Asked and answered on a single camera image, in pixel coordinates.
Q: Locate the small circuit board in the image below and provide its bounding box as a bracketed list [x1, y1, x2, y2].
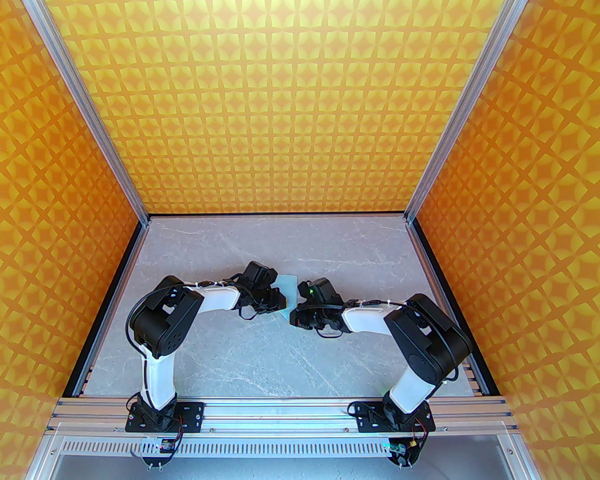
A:
[139, 437, 180, 469]
[386, 438, 422, 469]

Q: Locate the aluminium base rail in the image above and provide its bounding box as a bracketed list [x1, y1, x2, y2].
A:
[47, 397, 518, 436]

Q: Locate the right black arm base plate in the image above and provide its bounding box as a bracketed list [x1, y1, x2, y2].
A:
[355, 401, 437, 434]

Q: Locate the aluminium corner post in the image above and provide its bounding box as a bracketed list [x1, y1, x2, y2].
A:
[404, 0, 546, 224]
[5, 0, 151, 226]

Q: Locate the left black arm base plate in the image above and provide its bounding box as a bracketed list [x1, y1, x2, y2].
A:
[125, 401, 206, 434]

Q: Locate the thin black table edge strip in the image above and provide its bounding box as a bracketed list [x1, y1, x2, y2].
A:
[146, 211, 409, 219]

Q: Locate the white slotted cable duct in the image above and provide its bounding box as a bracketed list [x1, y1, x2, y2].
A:
[60, 435, 516, 461]

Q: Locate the light blue paper sheet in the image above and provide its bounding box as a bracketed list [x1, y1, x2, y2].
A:
[272, 274, 301, 327]

